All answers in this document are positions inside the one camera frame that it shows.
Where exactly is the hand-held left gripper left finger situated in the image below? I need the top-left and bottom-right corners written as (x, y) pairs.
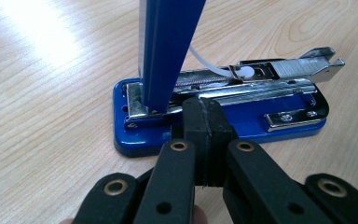
top-left (132, 96), bottom-right (213, 224)

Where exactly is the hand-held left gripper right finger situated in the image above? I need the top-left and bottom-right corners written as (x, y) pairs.
top-left (199, 97), bottom-right (324, 224)

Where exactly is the silver staple strip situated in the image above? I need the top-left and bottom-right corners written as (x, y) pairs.
top-left (273, 57), bottom-right (324, 79)

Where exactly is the blue stapler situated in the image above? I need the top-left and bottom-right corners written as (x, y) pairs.
top-left (112, 0), bottom-right (346, 159)

